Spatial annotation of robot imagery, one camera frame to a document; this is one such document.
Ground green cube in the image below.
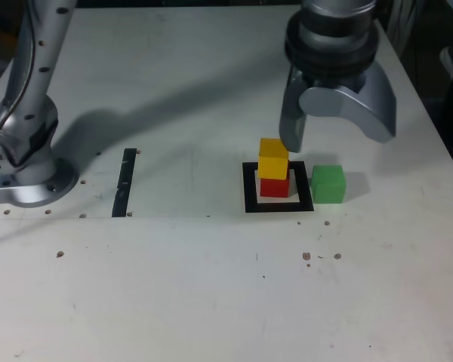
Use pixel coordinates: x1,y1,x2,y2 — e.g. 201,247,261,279
310,164,347,204

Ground white background object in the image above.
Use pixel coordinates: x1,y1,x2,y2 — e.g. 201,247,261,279
437,44,453,82

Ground yellow cube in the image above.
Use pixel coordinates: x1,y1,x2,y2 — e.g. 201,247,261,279
257,137,290,181

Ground black tape square outline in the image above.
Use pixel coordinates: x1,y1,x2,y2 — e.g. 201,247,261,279
242,161,315,214

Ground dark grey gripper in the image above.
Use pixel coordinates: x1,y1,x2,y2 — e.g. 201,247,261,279
277,60,397,154

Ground red cube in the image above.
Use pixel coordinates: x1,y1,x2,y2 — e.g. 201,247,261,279
259,176,291,199

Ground pale ribbed background object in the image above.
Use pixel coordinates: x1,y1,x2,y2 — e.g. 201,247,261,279
385,0,427,57

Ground black tape strip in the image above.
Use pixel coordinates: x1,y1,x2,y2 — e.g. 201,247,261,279
111,148,137,219

